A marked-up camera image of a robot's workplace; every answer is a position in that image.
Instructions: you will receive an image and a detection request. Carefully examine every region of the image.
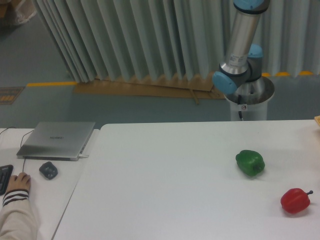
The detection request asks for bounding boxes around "green bell pepper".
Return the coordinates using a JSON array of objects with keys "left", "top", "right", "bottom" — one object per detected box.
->
[{"left": 235, "top": 150, "right": 265, "bottom": 177}]

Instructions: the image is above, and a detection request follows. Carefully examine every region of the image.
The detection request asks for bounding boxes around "red bell pepper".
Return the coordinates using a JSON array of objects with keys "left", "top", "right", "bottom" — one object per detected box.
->
[{"left": 280, "top": 188, "right": 314, "bottom": 214}]

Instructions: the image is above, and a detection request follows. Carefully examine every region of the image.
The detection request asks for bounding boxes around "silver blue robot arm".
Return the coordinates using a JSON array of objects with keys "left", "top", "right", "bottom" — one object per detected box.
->
[{"left": 212, "top": 0, "right": 275, "bottom": 105}]

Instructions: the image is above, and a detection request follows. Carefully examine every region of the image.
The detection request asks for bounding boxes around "black mouse cable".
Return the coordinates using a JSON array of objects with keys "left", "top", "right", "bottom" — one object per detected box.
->
[{"left": 0, "top": 126, "right": 38, "bottom": 174}]

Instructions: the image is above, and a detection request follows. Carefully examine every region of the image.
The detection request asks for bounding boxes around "grey pleated curtain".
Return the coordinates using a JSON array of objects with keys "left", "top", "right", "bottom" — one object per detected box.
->
[{"left": 33, "top": 0, "right": 320, "bottom": 82}]

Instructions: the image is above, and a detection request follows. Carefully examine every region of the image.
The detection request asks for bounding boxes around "cream sleeved forearm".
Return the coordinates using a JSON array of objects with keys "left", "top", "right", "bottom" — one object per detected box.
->
[{"left": 0, "top": 189, "right": 38, "bottom": 240}]

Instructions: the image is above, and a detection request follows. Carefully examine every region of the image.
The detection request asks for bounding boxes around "person's right hand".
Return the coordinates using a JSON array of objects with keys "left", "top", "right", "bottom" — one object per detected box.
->
[{"left": 6, "top": 172, "right": 31, "bottom": 193}]

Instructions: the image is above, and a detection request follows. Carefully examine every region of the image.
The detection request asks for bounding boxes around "silver closed laptop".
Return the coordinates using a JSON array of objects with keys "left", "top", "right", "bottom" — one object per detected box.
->
[{"left": 16, "top": 121, "right": 95, "bottom": 161}]

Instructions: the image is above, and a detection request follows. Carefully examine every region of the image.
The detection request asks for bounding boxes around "brown cardboard sheet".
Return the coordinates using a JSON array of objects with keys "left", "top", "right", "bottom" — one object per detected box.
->
[{"left": 73, "top": 72, "right": 225, "bottom": 105}]

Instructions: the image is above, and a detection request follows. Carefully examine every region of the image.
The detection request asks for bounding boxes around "black pedestal cable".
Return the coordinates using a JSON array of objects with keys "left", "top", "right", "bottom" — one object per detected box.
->
[{"left": 237, "top": 94, "right": 245, "bottom": 122}]

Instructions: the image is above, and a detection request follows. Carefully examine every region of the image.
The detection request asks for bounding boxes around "black keyboard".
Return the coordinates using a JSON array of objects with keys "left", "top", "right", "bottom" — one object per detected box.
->
[{"left": 0, "top": 164, "right": 14, "bottom": 196}]

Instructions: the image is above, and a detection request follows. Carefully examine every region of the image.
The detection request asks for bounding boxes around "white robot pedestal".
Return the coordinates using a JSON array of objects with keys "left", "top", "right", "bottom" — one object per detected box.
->
[{"left": 225, "top": 93, "right": 275, "bottom": 121}]

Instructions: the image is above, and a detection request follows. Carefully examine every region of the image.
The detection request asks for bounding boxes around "white laptop cable plug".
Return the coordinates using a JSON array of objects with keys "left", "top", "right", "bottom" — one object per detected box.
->
[{"left": 78, "top": 154, "right": 89, "bottom": 159}]

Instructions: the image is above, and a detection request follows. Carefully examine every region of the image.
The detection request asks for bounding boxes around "black round controller device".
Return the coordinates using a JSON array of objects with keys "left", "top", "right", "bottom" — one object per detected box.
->
[{"left": 39, "top": 161, "right": 59, "bottom": 180}]

